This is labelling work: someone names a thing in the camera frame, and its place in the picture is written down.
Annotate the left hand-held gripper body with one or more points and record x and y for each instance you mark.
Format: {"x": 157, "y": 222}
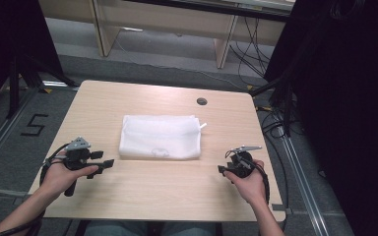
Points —
{"x": 76, "y": 156}

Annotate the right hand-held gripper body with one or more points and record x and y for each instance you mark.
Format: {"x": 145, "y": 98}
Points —
{"x": 241, "y": 165}

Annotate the white mesh laundry bag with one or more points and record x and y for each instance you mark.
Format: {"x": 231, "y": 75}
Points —
{"x": 159, "y": 137}

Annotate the person's right hand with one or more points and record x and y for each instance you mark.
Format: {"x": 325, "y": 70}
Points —
{"x": 252, "y": 187}

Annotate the person's left hand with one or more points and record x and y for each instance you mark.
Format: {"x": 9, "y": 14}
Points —
{"x": 59, "y": 178}

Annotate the person's blue jeans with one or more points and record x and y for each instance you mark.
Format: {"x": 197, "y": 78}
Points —
{"x": 124, "y": 229}

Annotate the black metal stand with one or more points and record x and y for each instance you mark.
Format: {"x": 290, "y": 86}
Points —
{"x": 287, "y": 98}
{"x": 13, "y": 88}

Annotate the black curtain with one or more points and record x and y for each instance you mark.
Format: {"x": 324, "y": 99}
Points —
{"x": 347, "y": 98}
{"x": 10, "y": 39}

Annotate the light wooden desk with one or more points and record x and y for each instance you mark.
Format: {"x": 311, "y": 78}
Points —
{"x": 164, "y": 23}

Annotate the aluminium floor rail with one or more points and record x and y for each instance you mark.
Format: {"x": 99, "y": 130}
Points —
{"x": 303, "y": 183}
{"x": 3, "y": 131}

